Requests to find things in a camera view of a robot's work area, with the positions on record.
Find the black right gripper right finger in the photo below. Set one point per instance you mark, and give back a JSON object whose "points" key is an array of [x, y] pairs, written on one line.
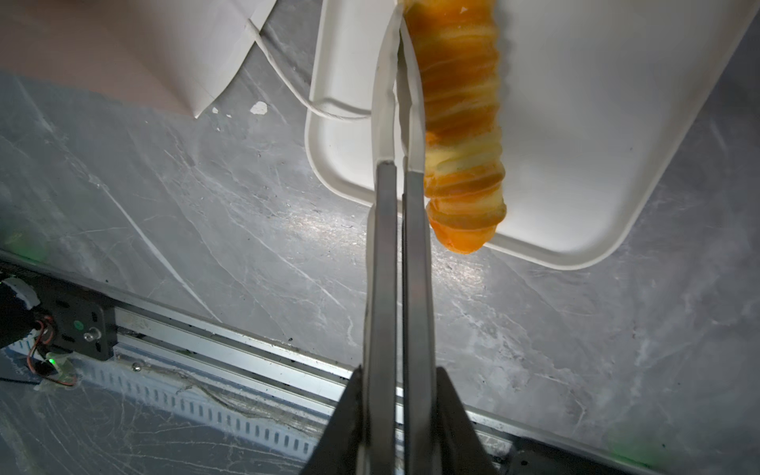
{"points": [[461, 450]]}

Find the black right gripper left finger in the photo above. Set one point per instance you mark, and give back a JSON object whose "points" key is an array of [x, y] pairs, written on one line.
{"points": [[336, 452]]}

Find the metal tongs white tips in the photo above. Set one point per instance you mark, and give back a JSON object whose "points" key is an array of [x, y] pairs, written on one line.
{"points": [[399, 379]]}

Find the long twisted bread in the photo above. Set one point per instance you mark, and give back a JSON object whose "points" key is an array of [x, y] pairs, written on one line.
{"points": [[456, 45]]}

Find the red white paper bag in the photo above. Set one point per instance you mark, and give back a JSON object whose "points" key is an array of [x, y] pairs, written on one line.
{"points": [[178, 56]]}

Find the white rectangular tray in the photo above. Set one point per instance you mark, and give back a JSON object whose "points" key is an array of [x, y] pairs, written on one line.
{"points": [[595, 96]]}

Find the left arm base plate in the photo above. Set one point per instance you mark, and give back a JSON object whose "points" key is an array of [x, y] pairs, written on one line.
{"points": [[73, 318]]}

